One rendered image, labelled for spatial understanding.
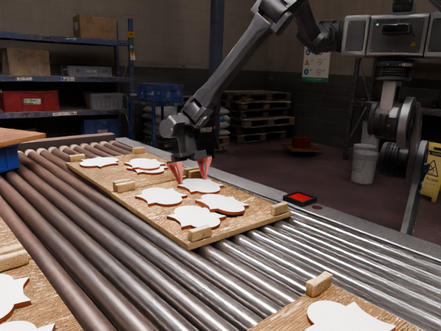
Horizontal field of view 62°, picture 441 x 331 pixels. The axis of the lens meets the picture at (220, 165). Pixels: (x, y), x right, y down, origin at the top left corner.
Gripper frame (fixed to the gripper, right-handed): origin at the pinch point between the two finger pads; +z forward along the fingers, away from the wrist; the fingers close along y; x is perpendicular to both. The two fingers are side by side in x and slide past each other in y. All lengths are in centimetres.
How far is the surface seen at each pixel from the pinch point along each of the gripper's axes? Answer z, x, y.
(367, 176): 47, 147, 341
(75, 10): -246, 436, 124
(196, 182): 1.2, -2.1, 0.0
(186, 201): 5.2, -12.0, -11.0
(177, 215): 6.9, -21.2, -19.6
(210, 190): 3.8, -10.4, -0.9
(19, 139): -23, 44, -42
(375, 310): 23, -68, -12
